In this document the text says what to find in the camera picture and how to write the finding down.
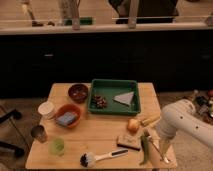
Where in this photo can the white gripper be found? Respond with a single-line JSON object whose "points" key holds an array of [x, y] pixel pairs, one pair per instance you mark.
{"points": [[166, 132]]}

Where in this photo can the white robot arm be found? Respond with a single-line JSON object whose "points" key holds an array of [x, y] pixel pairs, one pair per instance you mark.
{"points": [[179, 115]]}

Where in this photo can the orange bowl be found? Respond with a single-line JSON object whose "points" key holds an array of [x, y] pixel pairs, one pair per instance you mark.
{"points": [[72, 109]]}

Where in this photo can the purple bowl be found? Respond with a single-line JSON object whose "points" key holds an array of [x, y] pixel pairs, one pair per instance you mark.
{"points": [[78, 93]]}

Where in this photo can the metal fork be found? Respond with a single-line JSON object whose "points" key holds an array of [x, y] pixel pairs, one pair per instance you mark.
{"points": [[150, 139]]}

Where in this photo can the green pepper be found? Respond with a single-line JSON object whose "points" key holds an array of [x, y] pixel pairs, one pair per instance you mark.
{"points": [[145, 148]]}

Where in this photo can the brown scrub sponge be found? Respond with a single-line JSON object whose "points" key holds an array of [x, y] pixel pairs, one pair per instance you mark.
{"points": [[128, 141]]}

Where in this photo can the orange apple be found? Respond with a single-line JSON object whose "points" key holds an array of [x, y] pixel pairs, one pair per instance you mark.
{"points": [[133, 126]]}

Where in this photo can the grey triangular cloth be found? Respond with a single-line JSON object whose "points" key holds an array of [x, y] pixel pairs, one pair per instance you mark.
{"points": [[125, 98]]}

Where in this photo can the green plastic tray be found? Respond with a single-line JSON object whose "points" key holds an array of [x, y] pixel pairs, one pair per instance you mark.
{"points": [[109, 88]]}

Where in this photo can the white dish brush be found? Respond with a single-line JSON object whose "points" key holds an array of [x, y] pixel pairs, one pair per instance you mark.
{"points": [[89, 159]]}

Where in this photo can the dark grape bunch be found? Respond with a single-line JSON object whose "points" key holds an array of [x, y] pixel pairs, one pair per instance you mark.
{"points": [[100, 101]]}

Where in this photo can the blue sponge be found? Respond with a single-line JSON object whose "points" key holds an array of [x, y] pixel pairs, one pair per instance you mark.
{"points": [[66, 119]]}

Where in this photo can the green plastic cup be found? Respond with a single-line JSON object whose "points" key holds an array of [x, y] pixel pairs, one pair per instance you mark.
{"points": [[56, 147]]}

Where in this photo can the white cup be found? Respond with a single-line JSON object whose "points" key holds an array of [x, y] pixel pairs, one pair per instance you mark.
{"points": [[46, 110]]}

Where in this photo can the metal cup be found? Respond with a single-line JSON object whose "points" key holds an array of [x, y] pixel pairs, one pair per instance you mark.
{"points": [[38, 132]]}

